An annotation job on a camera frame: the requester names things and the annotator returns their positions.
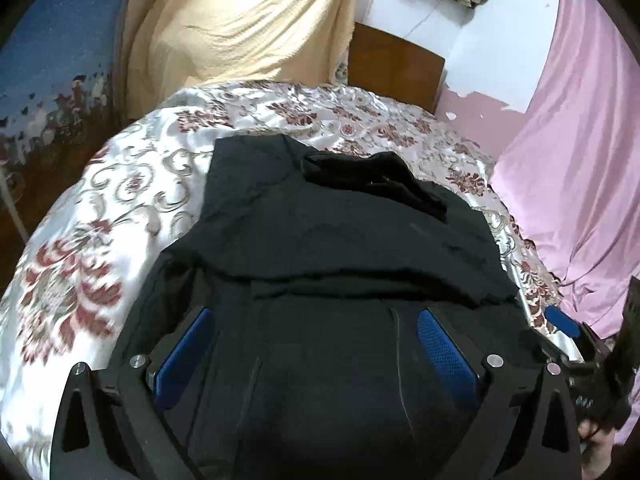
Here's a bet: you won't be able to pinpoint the floral satin bedspread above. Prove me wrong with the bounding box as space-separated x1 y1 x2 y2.
1 81 577 479

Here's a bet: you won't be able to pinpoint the thin wall cable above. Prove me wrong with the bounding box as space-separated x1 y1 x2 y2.
401 0 446 42

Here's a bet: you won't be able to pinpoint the yellow hanging blanket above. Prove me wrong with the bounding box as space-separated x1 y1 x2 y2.
127 0 357 118

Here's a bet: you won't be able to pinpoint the black padded jacket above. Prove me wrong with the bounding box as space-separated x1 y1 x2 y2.
112 136 536 479

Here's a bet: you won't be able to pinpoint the blue fabric wardrobe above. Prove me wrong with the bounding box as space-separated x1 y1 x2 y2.
0 0 134 172

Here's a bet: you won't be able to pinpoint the pink curtain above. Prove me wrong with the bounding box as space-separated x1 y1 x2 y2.
490 0 639 339

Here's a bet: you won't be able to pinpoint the brown wooden headboard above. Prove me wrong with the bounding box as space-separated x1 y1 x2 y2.
347 23 445 113

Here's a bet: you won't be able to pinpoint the person right hand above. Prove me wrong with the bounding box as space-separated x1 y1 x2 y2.
578 419 616 480

